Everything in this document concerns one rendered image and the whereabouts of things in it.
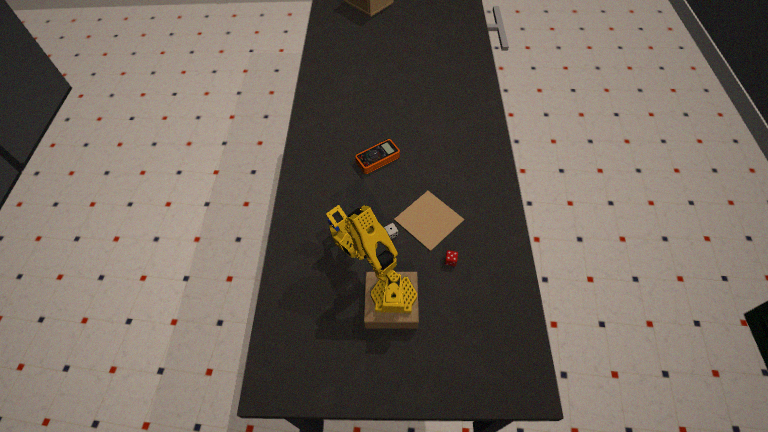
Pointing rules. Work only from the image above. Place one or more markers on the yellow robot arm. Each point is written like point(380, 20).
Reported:
point(365, 232)

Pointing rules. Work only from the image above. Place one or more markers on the orange digital multimeter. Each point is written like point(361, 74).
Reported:
point(377, 156)

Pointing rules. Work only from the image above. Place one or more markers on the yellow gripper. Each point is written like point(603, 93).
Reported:
point(337, 218)

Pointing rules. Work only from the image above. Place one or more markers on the peach flat mat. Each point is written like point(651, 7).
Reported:
point(429, 220)

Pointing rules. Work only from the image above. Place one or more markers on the red die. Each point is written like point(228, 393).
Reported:
point(451, 258)

